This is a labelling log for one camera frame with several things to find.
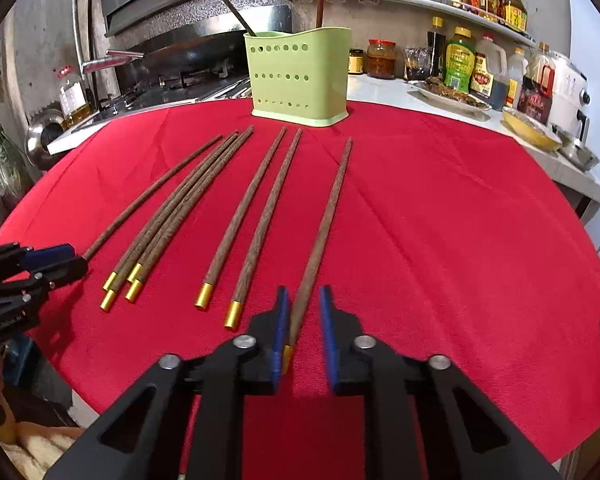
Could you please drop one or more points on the gas stove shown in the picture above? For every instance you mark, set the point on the gas stove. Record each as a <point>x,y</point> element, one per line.
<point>180,87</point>

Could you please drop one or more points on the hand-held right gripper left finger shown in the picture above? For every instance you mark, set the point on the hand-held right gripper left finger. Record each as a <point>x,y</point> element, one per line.
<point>281,330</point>

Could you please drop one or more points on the yellow bowl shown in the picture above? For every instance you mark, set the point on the yellow bowl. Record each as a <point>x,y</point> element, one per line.
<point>530,132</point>

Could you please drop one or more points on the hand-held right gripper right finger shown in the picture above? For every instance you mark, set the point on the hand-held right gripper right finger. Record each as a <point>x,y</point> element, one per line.
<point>328,335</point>

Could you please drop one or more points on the dark bottle with yellow cap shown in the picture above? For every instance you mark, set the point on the dark bottle with yellow cap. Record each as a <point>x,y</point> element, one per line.
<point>436,50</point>

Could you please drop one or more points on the stainless steel pot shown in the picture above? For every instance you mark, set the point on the stainless steel pot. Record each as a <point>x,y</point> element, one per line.
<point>45,137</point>

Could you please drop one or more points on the white wall shelf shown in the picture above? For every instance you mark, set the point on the white wall shelf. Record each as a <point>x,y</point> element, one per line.
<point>420,2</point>

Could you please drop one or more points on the white plate with food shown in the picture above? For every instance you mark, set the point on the white plate with food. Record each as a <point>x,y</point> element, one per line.
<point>450,95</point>

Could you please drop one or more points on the green perforated utensil holder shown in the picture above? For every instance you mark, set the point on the green perforated utensil holder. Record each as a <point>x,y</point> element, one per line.
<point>297,75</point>

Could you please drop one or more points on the green bottle with yellow cap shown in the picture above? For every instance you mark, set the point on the green bottle with yellow cap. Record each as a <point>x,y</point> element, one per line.
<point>460,65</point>

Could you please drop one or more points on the white kitchen appliance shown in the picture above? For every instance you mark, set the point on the white kitchen appliance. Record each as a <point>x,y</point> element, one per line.
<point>570,90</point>

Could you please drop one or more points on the dark vinegar jug red label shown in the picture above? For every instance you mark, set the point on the dark vinegar jug red label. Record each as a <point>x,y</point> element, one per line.
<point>490,80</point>

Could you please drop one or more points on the clear plastic bottle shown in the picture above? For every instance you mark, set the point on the clear plastic bottle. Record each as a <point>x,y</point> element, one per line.
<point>516,75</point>

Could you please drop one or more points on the stainless steel bowl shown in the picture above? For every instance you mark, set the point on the stainless steel bowl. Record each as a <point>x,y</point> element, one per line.
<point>580,152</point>

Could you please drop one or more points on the beige fleece cloth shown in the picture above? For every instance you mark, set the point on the beige fleece cloth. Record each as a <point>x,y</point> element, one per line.
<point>35,452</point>

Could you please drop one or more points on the green plant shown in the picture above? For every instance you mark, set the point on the green plant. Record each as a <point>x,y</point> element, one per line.
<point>2,155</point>

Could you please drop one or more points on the clear oil bottle red cap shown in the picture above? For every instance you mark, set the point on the clear oil bottle red cap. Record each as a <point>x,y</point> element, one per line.
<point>75,102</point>

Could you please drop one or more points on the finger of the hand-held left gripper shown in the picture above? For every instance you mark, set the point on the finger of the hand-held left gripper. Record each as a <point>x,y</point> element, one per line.
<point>65,272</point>
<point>45,256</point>

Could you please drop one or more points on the large oil bottle red label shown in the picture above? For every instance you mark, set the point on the large oil bottle red label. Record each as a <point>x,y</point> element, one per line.
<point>536,95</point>

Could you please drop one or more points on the dark glass jar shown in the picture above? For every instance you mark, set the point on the dark glass jar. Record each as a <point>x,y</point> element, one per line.
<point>416,65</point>

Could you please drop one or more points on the red tablecloth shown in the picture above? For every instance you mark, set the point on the red tablecloth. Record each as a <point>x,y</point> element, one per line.
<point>455,260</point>

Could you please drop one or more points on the small yellow-labelled jar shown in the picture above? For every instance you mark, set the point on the small yellow-labelled jar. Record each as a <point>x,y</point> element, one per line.
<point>356,62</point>

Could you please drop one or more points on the tall brown sauce bottle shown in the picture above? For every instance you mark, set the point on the tall brown sauce bottle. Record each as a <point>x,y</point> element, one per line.
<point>513,10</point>

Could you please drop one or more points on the red-lidded chili sauce jar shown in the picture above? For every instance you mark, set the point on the red-lidded chili sauce jar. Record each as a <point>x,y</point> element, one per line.
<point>381,62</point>

